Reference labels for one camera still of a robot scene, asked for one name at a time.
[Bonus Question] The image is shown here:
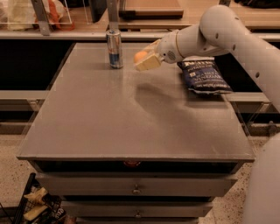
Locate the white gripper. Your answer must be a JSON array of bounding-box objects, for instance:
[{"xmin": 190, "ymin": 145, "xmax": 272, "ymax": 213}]
[{"xmin": 134, "ymin": 30, "xmax": 179, "ymax": 71}]

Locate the orange fruit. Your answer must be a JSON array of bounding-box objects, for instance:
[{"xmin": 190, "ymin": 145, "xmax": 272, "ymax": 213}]
[{"xmin": 134, "ymin": 51, "xmax": 147, "ymax": 63}]

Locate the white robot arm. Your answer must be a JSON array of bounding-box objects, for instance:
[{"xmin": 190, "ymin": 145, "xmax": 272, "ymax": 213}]
[{"xmin": 135, "ymin": 4, "xmax": 280, "ymax": 224}]

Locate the silver blue redbull can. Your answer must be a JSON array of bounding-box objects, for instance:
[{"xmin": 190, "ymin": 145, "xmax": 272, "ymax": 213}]
[{"xmin": 106, "ymin": 30, "xmax": 123, "ymax": 69}]

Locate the wooden tray on shelf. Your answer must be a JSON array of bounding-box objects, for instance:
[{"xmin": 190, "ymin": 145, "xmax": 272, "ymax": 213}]
[{"xmin": 119, "ymin": 0, "xmax": 184, "ymax": 20}]

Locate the blue potato chips bag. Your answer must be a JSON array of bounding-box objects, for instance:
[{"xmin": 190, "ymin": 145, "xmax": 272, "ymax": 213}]
[{"xmin": 177, "ymin": 57, "xmax": 232, "ymax": 95}]

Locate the grey drawer cabinet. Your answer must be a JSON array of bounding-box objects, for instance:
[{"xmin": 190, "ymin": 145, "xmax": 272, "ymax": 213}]
[{"xmin": 18, "ymin": 43, "xmax": 255, "ymax": 224}]

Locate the clear plastic box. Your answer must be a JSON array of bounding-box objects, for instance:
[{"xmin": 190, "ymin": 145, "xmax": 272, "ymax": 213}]
[{"xmin": 0, "ymin": 0, "xmax": 74, "ymax": 31}]

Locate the upper grey drawer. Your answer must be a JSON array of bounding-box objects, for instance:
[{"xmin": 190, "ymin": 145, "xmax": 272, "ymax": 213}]
[{"xmin": 37, "ymin": 173, "xmax": 237, "ymax": 197}]

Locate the grey drawer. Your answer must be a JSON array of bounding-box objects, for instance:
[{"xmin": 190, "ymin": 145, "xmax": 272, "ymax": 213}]
[
  {"xmin": 62, "ymin": 201, "xmax": 213, "ymax": 218},
  {"xmin": 37, "ymin": 173, "xmax": 237, "ymax": 197}
]

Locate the lower grey drawer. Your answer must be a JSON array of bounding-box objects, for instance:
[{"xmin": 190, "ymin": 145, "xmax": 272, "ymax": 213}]
[{"xmin": 62, "ymin": 201, "xmax": 213, "ymax": 218}]

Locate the black wire basket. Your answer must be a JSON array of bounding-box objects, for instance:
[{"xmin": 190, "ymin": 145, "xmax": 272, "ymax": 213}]
[{"xmin": 0, "ymin": 173, "xmax": 67, "ymax": 224}]

